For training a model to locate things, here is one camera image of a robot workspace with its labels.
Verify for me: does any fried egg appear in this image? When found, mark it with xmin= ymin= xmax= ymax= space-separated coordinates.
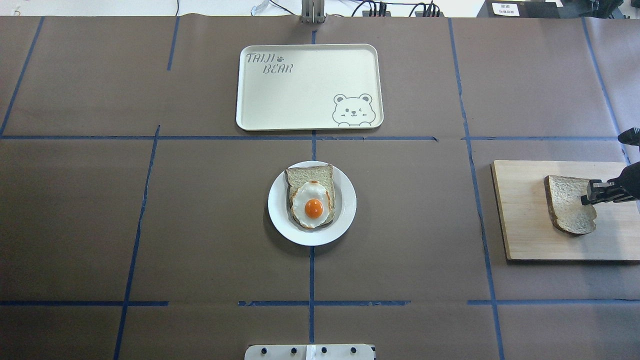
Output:
xmin=290 ymin=180 xmax=331 ymax=230

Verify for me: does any black box with label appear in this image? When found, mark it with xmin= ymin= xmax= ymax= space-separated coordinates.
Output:
xmin=476 ymin=0 xmax=565 ymax=19

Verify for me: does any wooden cutting board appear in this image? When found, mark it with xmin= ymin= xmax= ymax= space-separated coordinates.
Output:
xmin=491 ymin=160 xmax=640 ymax=261

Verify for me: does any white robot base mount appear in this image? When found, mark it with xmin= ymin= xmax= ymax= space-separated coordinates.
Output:
xmin=244 ymin=343 xmax=377 ymax=360

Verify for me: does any bread slice under egg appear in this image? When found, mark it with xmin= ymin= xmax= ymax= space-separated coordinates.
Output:
xmin=285 ymin=164 xmax=335 ymax=227

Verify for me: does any aluminium frame post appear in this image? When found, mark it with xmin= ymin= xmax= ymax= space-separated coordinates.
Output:
xmin=300 ymin=0 xmax=327 ymax=24

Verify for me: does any brown paper table cover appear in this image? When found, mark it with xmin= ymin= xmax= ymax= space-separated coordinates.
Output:
xmin=1 ymin=14 xmax=639 ymax=360

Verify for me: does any bread slice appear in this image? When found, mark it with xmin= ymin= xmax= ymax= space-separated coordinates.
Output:
xmin=543 ymin=174 xmax=597 ymax=236
xmin=285 ymin=164 xmax=335 ymax=227

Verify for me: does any cream bear serving tray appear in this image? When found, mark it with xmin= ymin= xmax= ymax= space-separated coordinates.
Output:
xmin=235 ymin=43 xmax=384 ymax=132

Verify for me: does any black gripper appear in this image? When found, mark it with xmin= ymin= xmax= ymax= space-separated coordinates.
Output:
xmin=580 ymin=179 xmax=634 ymax=206

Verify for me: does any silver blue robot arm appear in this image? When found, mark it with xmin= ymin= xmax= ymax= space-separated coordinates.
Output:
xmin=580 ymin=162 xmax=640 ymax=206

